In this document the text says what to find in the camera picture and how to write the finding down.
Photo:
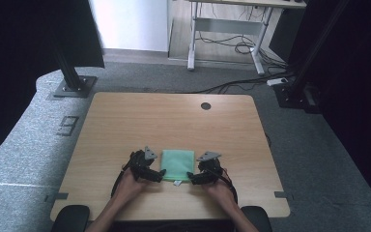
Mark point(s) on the green cloth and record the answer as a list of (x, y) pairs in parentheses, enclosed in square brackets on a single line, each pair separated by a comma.
[(177, 164)]

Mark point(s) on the grey tape strip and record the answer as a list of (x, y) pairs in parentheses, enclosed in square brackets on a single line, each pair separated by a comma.
[(280, 194), (58, 196)]

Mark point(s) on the black curtain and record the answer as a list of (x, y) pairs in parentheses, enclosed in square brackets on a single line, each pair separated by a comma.
[(357, 96), (19, 64)]

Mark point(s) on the person's left hand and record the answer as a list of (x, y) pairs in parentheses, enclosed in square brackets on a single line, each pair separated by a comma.
[(130, 188)]

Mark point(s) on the white desk frame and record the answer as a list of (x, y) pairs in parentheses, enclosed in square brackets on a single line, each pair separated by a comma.
[(228, 25)]

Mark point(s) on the black metal stand, grey base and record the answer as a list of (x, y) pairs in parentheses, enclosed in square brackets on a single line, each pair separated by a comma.
[(72, 82)]

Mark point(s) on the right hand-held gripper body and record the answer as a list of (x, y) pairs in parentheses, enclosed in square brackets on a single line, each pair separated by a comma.
[(211, 169)]

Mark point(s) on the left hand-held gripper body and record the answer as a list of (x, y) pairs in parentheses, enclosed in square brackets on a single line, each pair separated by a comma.
[(140, 166)]

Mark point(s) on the white power strip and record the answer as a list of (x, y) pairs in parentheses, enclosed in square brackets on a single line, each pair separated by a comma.
[(277, 81)]

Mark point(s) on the black computer case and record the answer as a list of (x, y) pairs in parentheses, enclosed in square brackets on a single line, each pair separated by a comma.
[(283, 34)]

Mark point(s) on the person's right hand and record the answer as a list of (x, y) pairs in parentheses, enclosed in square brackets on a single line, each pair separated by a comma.
[(220, 195)]

